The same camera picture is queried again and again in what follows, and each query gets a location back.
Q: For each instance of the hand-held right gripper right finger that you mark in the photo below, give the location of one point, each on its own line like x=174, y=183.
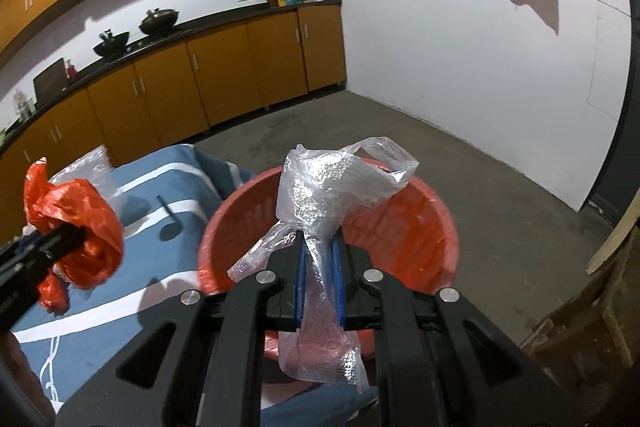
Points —
x=338, y=282

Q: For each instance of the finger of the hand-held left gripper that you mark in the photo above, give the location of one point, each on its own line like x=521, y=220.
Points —
x=30, y=267

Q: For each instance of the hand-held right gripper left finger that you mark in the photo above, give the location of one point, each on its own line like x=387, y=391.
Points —
x=300, y=279

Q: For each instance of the red plastic bag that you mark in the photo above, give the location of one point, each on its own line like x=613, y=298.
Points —
x=85, y=217

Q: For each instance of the red plastic basin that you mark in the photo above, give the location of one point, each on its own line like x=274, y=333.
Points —
x=415, y=232

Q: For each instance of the clear bubble wrap bag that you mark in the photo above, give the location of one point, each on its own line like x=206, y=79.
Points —
x=320, y=187

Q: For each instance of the person's left forearm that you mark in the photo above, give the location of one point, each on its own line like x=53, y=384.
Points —
x=22, y=387

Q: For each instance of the blue white-striped table cloth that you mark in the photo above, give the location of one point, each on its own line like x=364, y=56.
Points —
x=150, y=257

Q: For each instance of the glass jar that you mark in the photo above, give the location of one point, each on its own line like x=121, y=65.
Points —
x=21, y=106

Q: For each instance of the dark flat board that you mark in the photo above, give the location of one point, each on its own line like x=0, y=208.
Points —
x=50, y=82

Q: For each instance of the small red bottle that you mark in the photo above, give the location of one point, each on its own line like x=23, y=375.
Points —
x=72, y=72

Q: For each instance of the orange lower kitchen cabinets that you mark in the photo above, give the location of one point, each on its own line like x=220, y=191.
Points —
x=225, y=72

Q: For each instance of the black open wok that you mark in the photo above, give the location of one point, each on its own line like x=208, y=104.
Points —
x=111, y=46

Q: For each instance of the wooden chair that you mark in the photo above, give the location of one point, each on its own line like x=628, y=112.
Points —
x=590, y=327

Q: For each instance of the black kitchen countertop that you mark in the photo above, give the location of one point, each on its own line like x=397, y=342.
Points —
x=220, y=21

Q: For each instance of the black wok with lid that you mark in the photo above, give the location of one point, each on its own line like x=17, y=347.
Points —
x=159, y=23

